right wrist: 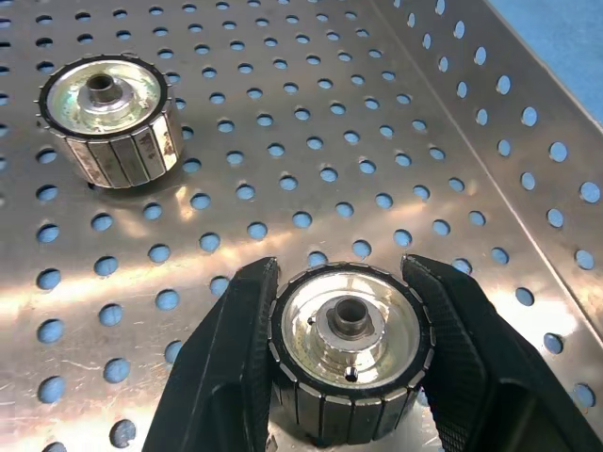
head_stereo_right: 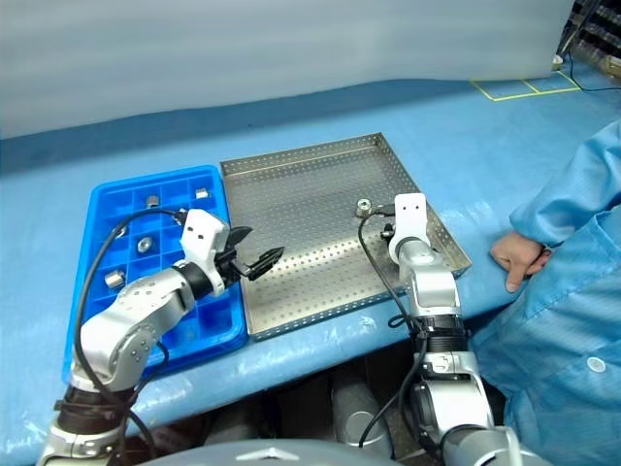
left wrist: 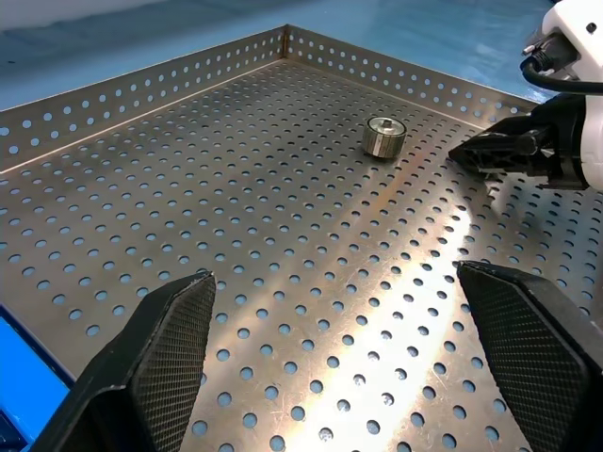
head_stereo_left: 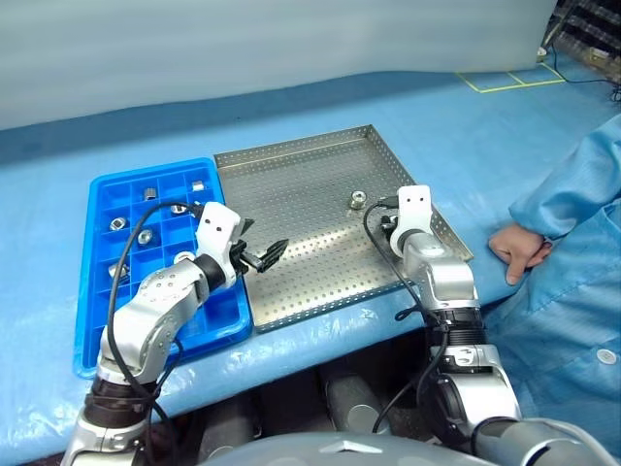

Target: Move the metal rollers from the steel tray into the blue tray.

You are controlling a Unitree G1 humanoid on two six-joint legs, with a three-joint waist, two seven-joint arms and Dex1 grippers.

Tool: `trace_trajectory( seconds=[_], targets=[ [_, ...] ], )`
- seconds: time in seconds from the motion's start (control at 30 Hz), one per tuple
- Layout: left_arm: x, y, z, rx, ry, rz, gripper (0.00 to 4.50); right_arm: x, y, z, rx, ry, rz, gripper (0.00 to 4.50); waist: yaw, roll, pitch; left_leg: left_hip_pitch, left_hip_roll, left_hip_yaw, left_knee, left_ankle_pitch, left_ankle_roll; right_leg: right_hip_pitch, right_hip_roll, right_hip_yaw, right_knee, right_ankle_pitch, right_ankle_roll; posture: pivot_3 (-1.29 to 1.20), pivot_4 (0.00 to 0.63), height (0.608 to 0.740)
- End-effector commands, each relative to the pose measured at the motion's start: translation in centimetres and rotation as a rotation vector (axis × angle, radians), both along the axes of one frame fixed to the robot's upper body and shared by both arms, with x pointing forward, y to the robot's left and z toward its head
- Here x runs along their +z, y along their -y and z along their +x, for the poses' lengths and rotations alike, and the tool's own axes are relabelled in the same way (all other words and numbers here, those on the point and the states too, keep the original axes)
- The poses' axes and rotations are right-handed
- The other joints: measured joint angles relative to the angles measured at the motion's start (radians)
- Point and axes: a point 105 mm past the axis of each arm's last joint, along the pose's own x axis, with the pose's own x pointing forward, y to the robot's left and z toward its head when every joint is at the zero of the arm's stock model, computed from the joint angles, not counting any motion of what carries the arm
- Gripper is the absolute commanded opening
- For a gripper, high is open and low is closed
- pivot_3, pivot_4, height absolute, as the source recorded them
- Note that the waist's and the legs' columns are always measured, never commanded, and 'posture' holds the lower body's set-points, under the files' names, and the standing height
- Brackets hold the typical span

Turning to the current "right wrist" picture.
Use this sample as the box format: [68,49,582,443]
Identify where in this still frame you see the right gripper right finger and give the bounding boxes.
[399,253,603,452]

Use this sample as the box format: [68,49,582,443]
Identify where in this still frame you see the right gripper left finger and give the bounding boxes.
[140,256,280,452]

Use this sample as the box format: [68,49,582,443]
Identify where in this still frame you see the metal motor rotor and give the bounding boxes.
[36,55,186,190]
[268,262,435,447]

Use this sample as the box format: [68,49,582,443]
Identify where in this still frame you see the perforated metal tray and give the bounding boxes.
[0,0,603,452]

